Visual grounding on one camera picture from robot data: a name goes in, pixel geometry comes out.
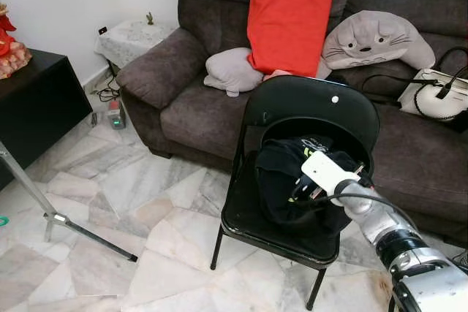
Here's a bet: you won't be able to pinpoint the red pillow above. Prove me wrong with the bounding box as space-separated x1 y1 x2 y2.
246 0 336 79

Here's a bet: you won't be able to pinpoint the pink cloth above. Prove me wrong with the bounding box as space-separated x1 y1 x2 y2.
263 69 295 81

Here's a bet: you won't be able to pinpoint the small light grey cushion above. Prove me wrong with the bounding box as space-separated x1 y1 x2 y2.
203 47 265 98

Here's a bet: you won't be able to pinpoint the black TV console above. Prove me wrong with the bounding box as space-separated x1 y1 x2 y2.
0 49 94 193

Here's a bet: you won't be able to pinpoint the dark brown sofa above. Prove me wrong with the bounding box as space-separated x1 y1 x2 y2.
117 0 468 248

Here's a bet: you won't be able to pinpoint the black garment neon yellow marks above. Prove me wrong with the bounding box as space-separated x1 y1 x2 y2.
254 135 374 237

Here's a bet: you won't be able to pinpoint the grey cat-face plush cushion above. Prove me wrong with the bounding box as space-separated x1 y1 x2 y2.
322 10 437 72

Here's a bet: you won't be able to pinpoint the white handbag black handles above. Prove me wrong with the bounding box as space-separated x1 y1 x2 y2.
361 47 468 123

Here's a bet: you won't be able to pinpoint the black folding chair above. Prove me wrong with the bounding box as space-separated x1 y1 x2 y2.
211 75 381 311

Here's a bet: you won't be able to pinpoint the red gold figurine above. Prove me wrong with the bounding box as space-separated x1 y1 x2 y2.
0 1 34 80

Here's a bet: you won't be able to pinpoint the silver metal clothes rack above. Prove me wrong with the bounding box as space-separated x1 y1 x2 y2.
0 140 139 263

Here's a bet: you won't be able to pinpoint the side table lace cloth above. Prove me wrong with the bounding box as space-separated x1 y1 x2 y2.
95 20 179 72

